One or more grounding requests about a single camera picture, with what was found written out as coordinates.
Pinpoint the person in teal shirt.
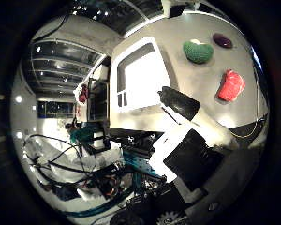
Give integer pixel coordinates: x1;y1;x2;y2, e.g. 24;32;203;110
65;120;101;146

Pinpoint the purple plush eggplant toy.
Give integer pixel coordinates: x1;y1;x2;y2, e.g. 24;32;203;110
212;32;234;50

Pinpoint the black metal shelf rack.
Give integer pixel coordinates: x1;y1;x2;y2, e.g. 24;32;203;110
87;77;111;124

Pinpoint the red plush meat toy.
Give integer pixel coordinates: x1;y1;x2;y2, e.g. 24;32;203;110
216;68;246;103

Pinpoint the red hanging object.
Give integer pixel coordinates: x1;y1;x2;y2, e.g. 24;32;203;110
78;83;90;104

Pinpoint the white rectangular tray container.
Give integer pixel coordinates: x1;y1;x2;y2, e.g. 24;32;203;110
110;36;173;114

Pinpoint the green and yellow plush toy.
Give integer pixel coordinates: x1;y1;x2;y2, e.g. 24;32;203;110
182;38;215;65

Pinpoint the black cable bundle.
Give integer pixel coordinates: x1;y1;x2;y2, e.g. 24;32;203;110
23;134;125;201

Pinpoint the thin yellow cable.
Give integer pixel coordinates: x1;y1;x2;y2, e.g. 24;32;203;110
229;115;268;139

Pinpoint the white plastic cover sheet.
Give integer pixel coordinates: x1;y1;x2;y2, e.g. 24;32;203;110
24;137;125;203

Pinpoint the blue metal machine frame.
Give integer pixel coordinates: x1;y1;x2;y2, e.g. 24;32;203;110
123;149;167;183

